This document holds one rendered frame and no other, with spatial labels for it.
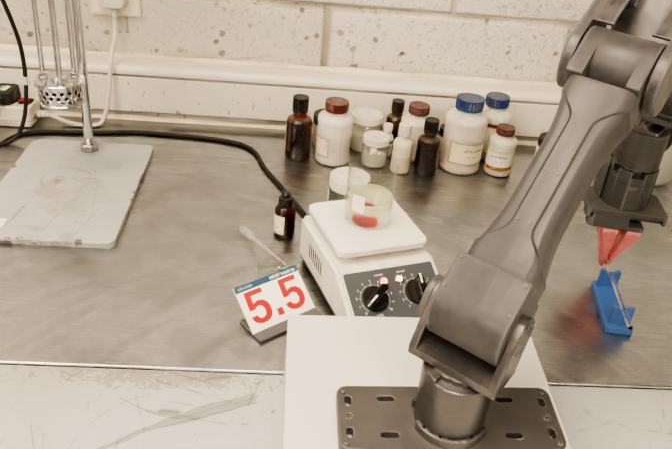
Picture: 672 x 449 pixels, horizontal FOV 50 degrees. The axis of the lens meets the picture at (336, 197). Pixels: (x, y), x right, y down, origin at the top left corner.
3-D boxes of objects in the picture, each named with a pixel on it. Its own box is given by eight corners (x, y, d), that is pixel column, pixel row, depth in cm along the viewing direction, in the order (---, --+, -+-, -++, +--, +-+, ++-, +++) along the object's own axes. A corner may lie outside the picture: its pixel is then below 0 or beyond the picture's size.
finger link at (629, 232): (566, 246, 103) (582, 188, 98) (617, 253, 102) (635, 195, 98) (573, 272, 97) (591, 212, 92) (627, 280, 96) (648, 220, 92)
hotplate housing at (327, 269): (452, 335, 87) (464, 282, 83) (352, 355, 82) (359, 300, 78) (378, 237, 104) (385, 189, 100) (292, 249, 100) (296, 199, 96)
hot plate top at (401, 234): (429, 247, 89) (430, 241, 88) (338, 260, 85) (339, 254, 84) (389, 199, 98) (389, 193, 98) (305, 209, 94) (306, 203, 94)
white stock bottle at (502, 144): (485, 163, 129) (494, 118, 125) (511, 169, 128) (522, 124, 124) (480, 174, 125) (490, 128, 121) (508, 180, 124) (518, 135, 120)
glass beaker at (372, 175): (396, 234, 90) (406, 174, 86) (346, 235, 89) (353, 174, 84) (384, 205, 96) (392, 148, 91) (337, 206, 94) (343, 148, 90)
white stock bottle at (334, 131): (349, 153, 128) (355, 95, 122) (349, 168, 122) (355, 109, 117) (315, 150, 127) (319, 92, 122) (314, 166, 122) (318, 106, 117)
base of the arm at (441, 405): (340, 331, 63) (344, 393, 57) (563, 334, 64) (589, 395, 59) (335, 393, 67) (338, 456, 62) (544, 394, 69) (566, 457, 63)
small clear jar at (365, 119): (382, 143, 132) (386, 110, 129) (375, 156, 127) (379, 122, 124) (352, 137, 133) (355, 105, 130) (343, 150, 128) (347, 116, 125)
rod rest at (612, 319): (631, 336, 90) (640, 314, 88) (603, 332, 90) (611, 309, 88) (615, 289, 98) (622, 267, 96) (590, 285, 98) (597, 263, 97)
